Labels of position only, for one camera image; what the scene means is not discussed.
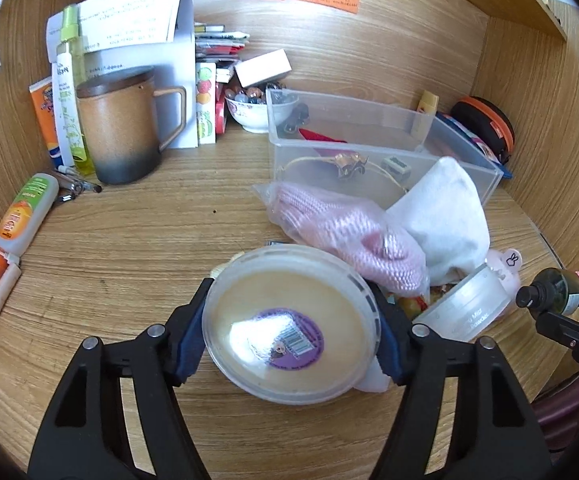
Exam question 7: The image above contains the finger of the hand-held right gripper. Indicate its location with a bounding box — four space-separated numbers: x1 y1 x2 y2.
535 310 579 357

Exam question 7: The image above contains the orange sunscreen tube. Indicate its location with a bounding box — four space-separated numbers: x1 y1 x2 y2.
30 77 63 171

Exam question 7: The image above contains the white file holder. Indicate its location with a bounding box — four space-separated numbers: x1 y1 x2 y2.
80 0 198 148

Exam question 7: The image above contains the orange braided cord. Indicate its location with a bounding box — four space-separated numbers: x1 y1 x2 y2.
274 152 410 193

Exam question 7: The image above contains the white printed paper sheet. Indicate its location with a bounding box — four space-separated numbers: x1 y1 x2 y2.
46 0 188 56

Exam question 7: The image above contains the red cloth item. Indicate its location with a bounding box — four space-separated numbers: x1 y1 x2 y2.
298 127 347 144

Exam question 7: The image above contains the pink knit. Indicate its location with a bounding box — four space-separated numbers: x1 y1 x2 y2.
254 180 430 296

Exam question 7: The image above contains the white tube with orange label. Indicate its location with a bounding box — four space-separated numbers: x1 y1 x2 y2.
0 172 60 256

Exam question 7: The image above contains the white drawstring pouch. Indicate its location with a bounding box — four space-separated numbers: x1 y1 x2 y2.
387 156 491 281

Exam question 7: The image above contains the small grey sharpener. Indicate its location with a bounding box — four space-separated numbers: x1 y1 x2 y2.
382 156 413 181

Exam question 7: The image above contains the bundle of pens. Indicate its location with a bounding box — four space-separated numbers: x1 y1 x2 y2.
50 167 103 204

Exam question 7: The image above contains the small white cardboard box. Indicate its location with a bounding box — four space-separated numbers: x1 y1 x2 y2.
234 49 291 88

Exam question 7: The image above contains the stack of booklets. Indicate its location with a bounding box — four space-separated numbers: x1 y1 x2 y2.
194 22 250 83

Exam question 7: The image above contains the round translucent plastic jar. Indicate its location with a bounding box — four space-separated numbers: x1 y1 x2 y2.
414 262 513 343

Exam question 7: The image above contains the black clip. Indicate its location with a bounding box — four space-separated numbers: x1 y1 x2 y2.
282 102 310 136

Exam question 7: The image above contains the fruit print candy packet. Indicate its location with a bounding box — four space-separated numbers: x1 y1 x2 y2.
196 62 219 145

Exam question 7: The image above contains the orange and black round pouch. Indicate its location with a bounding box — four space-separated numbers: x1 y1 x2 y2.
450 96 515 166

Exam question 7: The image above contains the white bowl of beads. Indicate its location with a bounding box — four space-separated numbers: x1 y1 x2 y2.
224 82 290 134

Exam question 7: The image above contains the yellow lip balm tube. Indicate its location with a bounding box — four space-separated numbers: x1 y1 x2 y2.
416 90 439 136

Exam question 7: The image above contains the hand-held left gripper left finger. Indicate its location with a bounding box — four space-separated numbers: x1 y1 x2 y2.
28 277 215 480

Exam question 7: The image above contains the clear plastic storage box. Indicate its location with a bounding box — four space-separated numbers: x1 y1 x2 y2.
266 87 504 211

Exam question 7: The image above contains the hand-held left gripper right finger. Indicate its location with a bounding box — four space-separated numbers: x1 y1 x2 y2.
367 284 553 480

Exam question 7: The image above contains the wooden desktop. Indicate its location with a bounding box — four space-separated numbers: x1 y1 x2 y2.
0 107 570 480

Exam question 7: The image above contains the dark glass bottle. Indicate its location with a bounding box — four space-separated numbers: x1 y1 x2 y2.
515 267 579 318

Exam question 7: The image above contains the brown ceramic mug with lid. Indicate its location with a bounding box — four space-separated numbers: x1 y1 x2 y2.
76 67 188 186

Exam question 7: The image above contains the cream tub with purple label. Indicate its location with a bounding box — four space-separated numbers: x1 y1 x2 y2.
204 245 383 406

